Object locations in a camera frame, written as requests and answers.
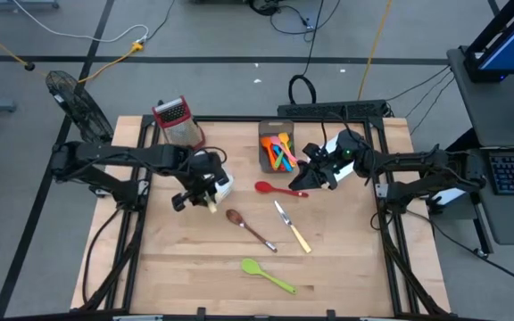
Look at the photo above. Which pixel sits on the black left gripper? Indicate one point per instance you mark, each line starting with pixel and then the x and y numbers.
pixel 203 174

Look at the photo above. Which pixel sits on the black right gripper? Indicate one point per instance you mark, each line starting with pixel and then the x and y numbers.
pixel 342 165

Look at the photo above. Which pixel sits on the blue silicone spatula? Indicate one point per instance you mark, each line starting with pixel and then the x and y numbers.
pixel 288 167

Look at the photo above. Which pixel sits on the red silicone spatula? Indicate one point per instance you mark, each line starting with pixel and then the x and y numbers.
pixel 281 168

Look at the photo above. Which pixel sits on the brown wooden spoon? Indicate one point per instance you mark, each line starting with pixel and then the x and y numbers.
pixel 234 217

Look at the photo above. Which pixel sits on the red silicone spoon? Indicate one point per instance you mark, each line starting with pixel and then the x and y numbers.
pixel 263 187

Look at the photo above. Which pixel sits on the yellow silicone spatula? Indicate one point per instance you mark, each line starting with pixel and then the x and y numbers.
pixel 284 139

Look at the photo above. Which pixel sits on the orange silicone spatula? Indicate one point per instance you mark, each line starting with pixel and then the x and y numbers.
pixel 266 145

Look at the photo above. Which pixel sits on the green silicone spoon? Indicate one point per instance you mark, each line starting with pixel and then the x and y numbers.
pixel 250 266

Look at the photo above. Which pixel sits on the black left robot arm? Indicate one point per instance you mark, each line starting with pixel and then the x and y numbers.
pixel 118 154

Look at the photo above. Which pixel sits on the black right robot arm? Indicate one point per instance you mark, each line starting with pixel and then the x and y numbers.
pixel 408 158

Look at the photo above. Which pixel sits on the grey translucent plastic bin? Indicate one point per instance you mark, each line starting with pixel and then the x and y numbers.
pixel 263 129

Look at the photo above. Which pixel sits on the black perforated metal box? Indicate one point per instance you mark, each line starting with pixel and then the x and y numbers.
pixel 328 109

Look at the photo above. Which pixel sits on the red metal box grater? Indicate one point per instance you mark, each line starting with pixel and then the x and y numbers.
pixel 181 129

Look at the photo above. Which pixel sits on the black floor fan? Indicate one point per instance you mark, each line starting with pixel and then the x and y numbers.
pixel 83 111

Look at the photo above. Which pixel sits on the grey computer cart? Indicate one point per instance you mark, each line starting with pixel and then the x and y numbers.
pixel 493 111

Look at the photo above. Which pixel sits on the black round floor knob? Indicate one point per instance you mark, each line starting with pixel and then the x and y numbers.
pixel 28 67

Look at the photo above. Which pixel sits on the silver mounting bracket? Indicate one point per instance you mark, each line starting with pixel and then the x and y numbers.
pixel 142 187
pixel 382 191

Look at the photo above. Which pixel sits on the black aluminium table frame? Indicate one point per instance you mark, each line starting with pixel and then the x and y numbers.
pixel 208 118

